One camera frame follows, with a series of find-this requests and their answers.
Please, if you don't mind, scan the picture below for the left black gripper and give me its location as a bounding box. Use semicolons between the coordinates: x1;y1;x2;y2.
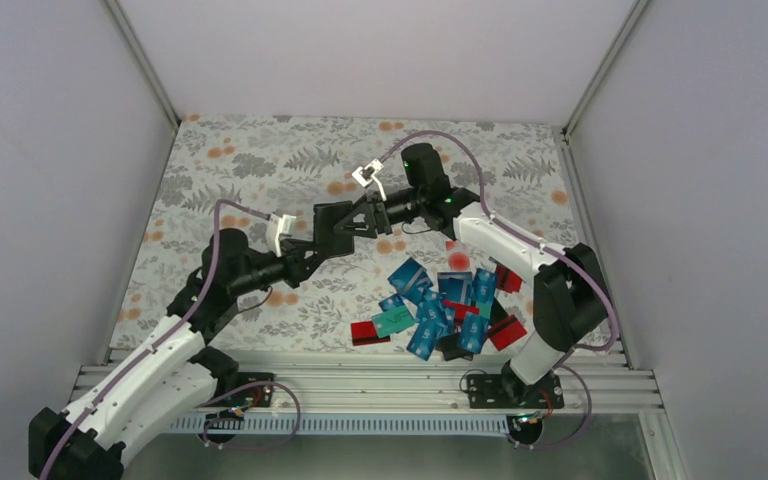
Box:
229;238;331;297

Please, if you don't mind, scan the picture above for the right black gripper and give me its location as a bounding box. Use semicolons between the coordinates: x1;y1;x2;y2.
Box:
333;186;425;239

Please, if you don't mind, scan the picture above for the black leather card holder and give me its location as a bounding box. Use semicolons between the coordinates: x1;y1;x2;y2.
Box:
313;201;355;259

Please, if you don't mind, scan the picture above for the blue VIP card front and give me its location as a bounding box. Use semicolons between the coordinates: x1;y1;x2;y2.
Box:
406;321;444;361

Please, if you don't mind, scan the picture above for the blue vip card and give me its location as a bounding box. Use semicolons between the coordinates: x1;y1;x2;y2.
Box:
456;313;489;354
406;321;444;361

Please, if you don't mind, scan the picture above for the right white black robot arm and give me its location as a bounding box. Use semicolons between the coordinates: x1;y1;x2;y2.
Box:
331;143;614;407

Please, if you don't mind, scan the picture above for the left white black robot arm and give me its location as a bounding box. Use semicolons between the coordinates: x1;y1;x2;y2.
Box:
28;228;328;479

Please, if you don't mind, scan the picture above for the blue striped card upper left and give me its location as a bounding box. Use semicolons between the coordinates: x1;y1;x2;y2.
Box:
387;257;432;297

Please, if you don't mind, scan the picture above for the red card lower left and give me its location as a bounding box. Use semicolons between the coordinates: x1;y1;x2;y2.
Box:
350;321;391;347

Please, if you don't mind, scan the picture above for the red card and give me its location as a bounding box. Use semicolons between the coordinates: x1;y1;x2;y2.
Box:
443;300;480;327
487;315;527;351
350;321;391;347
495;264;523;293

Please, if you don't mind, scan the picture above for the green VIP card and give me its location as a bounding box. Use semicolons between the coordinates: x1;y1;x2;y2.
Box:
372;306;416;338

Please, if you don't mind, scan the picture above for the blue card centre pile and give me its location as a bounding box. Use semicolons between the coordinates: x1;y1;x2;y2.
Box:
437;271;473;305

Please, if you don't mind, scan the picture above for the red card middle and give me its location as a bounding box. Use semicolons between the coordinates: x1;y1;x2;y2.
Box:
443;300;480;327

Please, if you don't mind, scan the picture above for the blue card upper right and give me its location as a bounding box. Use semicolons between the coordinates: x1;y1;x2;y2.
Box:
472;268;497;305

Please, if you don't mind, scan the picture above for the black card bottom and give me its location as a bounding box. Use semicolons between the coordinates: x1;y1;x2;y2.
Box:
435;334;473;362

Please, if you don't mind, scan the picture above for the blue VIP card lower right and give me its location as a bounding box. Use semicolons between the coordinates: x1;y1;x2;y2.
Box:
456;313;489;354

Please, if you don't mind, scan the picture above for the red card far right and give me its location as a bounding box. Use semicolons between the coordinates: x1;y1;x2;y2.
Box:
495;264;523;293

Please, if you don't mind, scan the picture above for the red card lower right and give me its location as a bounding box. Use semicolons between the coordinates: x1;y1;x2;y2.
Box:
487;315;527;351

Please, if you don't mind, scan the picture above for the floral patterned table mat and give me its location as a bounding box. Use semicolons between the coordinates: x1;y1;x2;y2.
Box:
109;113;608;358

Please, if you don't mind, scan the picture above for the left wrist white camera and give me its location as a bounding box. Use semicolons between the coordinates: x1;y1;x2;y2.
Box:
266;212;297;257

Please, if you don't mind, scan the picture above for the wrist white camera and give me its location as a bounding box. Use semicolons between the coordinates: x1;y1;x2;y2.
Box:
266;212;297;257
351;158;383;188

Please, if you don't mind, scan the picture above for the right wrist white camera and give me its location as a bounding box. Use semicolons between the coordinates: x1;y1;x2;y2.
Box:
351;158;383;188

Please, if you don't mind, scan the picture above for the aluminium front rail frame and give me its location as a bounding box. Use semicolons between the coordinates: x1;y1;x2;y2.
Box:
68;348;665;415

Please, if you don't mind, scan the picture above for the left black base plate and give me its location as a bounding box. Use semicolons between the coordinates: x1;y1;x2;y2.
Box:
217;372;275;408

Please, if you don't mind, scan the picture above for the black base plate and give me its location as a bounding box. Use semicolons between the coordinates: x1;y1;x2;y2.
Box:
465;373;565;410
217;372;275;408

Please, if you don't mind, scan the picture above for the grey slotted cable duct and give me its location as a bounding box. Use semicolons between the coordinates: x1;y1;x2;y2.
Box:
158;413;515;437

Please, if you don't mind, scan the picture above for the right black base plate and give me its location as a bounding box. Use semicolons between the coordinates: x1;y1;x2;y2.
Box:
465;373;565;410

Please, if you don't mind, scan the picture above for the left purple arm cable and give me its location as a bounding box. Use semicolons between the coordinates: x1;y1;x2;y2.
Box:
38;198;302;480

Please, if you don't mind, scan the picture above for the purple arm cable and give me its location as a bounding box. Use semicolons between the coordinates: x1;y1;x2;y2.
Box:
379;130;621;453
38;198;302;480

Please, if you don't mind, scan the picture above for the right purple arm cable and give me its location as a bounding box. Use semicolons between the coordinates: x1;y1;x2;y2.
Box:
379;130;621;453

